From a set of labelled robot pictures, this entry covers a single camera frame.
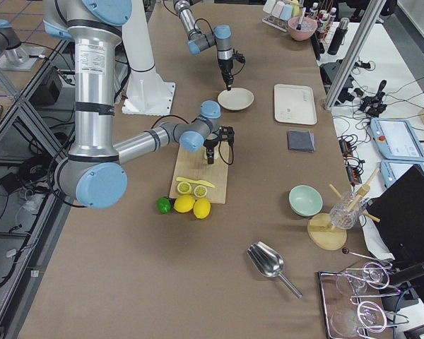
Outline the black thermos bottle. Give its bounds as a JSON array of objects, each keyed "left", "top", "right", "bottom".
[{"left": 327, "top": 18, "right": 350, "bottom": 55}]

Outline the blue teach pendant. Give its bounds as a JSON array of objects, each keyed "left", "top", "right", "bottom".
[
  {"left": 379, "top": 160, "right": 424, "bottom": 189},
  {"left": 370, "top": 118, "right": 424, "bottom": 162}
]

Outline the whole yellow lemon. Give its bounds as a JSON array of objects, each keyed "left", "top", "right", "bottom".
[
  {"left": 173, "top": 195, "right": 196, "bottom": 213},
  {"left": 193, "top": 198, "right": 211, "bottom": 220}
]

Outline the whole yellow lemon upper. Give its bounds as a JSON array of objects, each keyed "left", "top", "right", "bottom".
[{"left": 173, "top": 195, "right": 196, "bottom": 213}]

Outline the grey folded cloth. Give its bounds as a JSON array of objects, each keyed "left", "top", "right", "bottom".
[{"left": 287, "top": 130, "right": 315, "bottom": 153}]

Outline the aluminium frame post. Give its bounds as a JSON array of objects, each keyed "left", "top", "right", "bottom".
[{"left": 324, "top": 0, "right": 396, "bottom": 112}]

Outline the upper lemon half slice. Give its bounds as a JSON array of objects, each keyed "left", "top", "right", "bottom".
[{"left": 177, "top": 182, "right": 193, "bottom": 195}]

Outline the cream round plate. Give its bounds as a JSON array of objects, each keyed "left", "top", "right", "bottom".
[{"left": 218, "top": 88, "right": 254, "bottom": 111}]

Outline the lemon half slice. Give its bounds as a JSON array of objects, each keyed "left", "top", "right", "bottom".
[
  {"left": 193, "top": 184, "right": 208, "bottom": 198},
  {"left": 177, "top": 182, "right": 193, "bottom": 195}
]

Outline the whole yellow lemon lower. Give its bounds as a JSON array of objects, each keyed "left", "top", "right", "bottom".
[{"left": 193, "top": 198, "right": 211, "bottom": 220}]

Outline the yellow plastic knife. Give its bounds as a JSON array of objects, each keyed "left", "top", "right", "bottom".
[{"left": 175, "top": 177, "right": 216, "bottom": 188}]

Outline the black monitor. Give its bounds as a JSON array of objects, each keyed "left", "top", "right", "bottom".
[{"left": 367, "top": 165, "right": 424, "bottom": 263}]

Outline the metal glass tray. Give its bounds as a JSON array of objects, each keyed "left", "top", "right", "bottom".
[{"left": 317, "top": 261, "right": 409, "bottom": 338}]

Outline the clear glass cup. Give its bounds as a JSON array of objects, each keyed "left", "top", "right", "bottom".
[{"left": 329, "top": 191, "right": 364, "bottom": 230}]

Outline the wooden cutting board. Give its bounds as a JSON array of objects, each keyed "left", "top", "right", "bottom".
[{"left": 168, "top": 142, "right": 230, "bottom": 204}]

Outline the mint green bowl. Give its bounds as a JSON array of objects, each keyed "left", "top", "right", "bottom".
[{"left": 288, "top": 185, "right": 323, "bottom": 217}]

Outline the pastel cup rack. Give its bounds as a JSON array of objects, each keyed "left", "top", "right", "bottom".
[{"left": 262, "top": 0, "right": 303, "bottom": 32}]

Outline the metal scoop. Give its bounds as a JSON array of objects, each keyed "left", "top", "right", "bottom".
[{"left": 247, "top": 241, "right": 302, "bottom": 299}]

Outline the white camera stand base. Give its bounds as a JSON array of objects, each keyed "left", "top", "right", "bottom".
[{"left": 122, "top": 1, "right": 175, "bottom": 116}]

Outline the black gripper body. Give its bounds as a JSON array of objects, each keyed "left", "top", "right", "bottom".
[
  {"left": 203, "top": 126, "right": 235, "bottom": 150},
  {"left": 218, "top": 49, "right": 245, "bottom": 81}
]

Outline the pink bowl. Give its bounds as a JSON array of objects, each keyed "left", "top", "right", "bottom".
[{"left": 288, "top": 17, "right": 317, "bottom": 42}]

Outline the wooden cup rack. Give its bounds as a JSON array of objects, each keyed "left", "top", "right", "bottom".
[{"left": 307, "top": 167, "right": 380, "bottom": 250}]

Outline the lower blue teach pendant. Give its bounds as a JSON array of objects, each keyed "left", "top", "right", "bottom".
[{"left": 379, "top": 160, "right": 424, "bottom": 189}]

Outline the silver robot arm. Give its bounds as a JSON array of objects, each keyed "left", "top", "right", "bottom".
[
  {"left": 44, "top": 1, "right": 221, "bottom": 208},
  {"left": 173, "top": 1, "right": 245, "bottom": 91}
]

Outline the cream rectangular rabbit tray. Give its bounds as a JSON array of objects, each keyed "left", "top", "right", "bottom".
[{"left": 273, "top": 84, "right": 317, "bottom": 126}]

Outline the green lime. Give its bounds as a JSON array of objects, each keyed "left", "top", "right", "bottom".
[{"left": 156, "top": 197, "right": 172, "bottom": 214}]

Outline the upper blue teach pendant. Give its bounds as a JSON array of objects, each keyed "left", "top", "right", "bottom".
[{"left": 370, "top": 118, "right": 424, "bottom": 162}]

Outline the lower lemon half slice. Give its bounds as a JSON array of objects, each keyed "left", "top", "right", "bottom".
[{"left": 193, "top": 184, "right": 208, "bottom": 198}]

